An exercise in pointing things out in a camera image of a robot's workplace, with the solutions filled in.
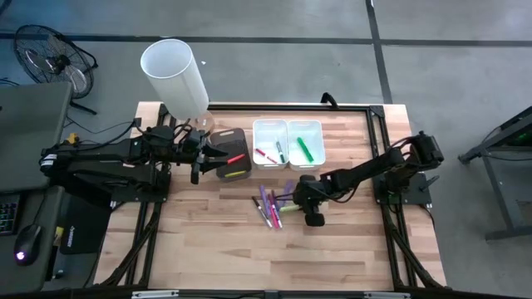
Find black computer mouse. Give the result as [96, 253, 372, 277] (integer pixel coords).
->
[13, 223, 43, 267]

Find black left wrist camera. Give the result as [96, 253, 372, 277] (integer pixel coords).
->
[185, 130, 203, 153]

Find backlit black keyboard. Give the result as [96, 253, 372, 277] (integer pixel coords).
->
[0, 194, 21, 237]

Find purple highlighter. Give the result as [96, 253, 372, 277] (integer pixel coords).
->
[277, 179, 295, 208]

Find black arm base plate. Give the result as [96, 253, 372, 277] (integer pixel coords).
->
[110, 174, 171, 204]
[372, 172, 433, 205]

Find grey monitor back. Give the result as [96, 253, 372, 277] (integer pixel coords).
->
[0, 81, 74, 193]

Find white lamp with wooden base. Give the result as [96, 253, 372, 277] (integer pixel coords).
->
[140, 38, 216, 134]

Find dark metal stand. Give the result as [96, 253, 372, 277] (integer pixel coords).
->
[456, 105, 532, 242]

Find black clamp handle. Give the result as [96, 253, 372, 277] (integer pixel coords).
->
[319, 91, 340, 110]

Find dark brown plastic bin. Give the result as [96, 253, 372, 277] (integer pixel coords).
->
[209, 127, 254, 182]

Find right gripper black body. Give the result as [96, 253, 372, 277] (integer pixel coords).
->
[292, 174, 330, 228]

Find black box with white logo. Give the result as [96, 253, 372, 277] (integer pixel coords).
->
[59, 194, 113, 255]

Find dark green thin marker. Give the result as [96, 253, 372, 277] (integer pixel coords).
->
[273, 140, 287, 164]

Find black floor fan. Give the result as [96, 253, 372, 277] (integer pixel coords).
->
[12, 23, 100, 116]

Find magenta marker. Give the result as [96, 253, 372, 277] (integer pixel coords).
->
[267, 194, 280, 230]

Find white plastic bin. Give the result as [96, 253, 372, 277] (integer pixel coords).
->
[286, 120, 327, 172]
[252, 119, 290, 171]

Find black aluminium table frame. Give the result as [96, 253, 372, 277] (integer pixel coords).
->
[94, 102, 448, 292]

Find silver edge bracket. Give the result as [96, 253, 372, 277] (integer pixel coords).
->
[131, 290, 180, 299]
[363, 292, 411, 299]

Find dark grey side desk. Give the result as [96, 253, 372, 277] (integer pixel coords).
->
[0, 185, 67, 295]

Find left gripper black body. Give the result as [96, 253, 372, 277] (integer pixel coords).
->
[180, 128, 211, 186]

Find maroon thin marker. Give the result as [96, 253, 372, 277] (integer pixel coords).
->
[270, 201, 283, 229]

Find red thin marker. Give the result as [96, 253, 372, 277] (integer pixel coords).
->
[254, 148, 278, 164]

